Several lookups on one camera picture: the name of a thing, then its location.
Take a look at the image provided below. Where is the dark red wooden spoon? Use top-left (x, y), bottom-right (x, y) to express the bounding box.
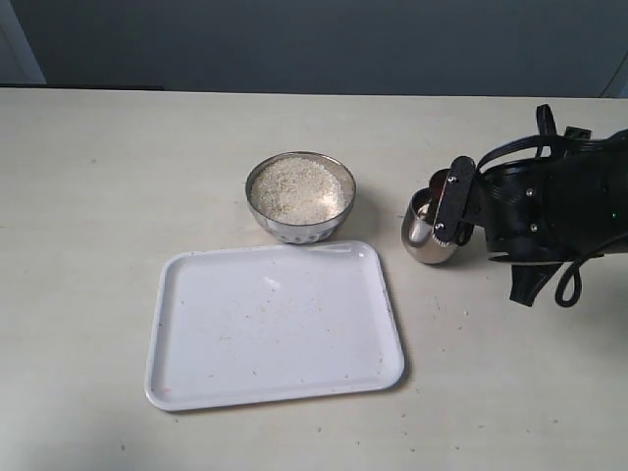
top-left (429, 168), bottom-right (449, 196)

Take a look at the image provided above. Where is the steel bowl of rice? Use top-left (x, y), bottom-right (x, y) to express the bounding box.
top-left (244, 151), bottom-right (356, 244)

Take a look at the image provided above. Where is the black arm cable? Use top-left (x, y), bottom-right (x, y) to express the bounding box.
top-left (478, 103), bottom-right (607, 173)

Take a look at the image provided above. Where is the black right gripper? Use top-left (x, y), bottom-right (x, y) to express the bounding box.
top-left (431, 156), bottom-right (576, 307)

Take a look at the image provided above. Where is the white plastic tray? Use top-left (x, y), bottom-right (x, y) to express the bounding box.
top-left (144, 240), bottom-right (405, 412)

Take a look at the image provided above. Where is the small steel cup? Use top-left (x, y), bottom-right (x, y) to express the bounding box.
top-left (401, 188), bottom-right (458, 265)

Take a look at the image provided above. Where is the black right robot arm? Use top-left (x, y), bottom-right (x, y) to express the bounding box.
top-left (431, 131), bottom-right (627, 308)

